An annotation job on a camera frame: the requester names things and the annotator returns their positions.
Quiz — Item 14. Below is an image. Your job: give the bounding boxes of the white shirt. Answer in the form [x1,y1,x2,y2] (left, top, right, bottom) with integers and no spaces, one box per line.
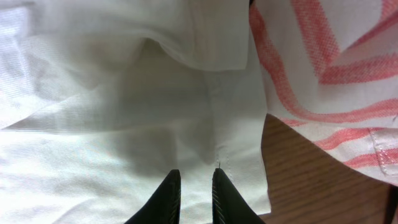
[1,0,271,223]

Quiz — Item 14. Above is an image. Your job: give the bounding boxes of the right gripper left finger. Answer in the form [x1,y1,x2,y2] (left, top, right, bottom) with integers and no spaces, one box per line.
[124,169,181,224]

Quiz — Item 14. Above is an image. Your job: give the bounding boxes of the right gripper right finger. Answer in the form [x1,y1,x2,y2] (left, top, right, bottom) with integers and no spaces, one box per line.
[212,168,265,224]

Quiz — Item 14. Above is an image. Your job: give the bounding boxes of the red striped white garment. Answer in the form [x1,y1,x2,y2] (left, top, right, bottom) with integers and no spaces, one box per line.
[249,0,397,185]

